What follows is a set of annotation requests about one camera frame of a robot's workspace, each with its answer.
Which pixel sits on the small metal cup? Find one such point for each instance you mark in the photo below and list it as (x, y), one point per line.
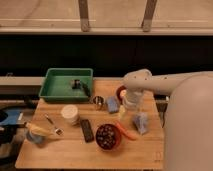
(98, 101)

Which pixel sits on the blue cup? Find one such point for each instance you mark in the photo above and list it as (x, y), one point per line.
(37, 139)

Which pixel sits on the blue black device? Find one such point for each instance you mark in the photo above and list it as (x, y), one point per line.
(9, 123)

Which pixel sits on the dark object in tray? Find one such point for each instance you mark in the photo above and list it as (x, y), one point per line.
(78, 84)

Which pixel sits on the blue sponge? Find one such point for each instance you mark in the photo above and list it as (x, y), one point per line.
(112, 105)

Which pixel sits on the wooden board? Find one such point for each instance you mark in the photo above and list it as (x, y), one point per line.
(70, 151)

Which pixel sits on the dark red bowl with beans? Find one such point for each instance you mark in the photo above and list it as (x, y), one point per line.
(108, 137)

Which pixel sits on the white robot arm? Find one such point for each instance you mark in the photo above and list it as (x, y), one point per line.
(188, 143)

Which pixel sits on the white cylindrical container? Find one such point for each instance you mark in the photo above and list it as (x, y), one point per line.
(70, 114)

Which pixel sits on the black remote control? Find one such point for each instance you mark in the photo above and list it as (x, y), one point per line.
(87, 130)

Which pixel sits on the left metal window bracket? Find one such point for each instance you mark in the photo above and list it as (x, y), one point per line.
(84, 15)

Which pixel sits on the metal fork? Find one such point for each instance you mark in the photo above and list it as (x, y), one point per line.
(57, 130)

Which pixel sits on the green plastic tray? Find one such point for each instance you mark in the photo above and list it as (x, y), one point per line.
(56, 87)

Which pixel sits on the right metal window bracket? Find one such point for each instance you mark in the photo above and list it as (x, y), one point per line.
(148, 15)

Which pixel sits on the yellow apple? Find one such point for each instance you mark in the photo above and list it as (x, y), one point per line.
(122, 94)

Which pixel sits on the metal window bracket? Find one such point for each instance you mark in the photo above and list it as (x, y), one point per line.
(84, 15)
(148, 15)

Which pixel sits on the light blue cloth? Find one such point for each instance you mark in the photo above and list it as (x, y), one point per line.
(140, 120)

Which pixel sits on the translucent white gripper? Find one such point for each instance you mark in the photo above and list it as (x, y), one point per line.
(131, 101)

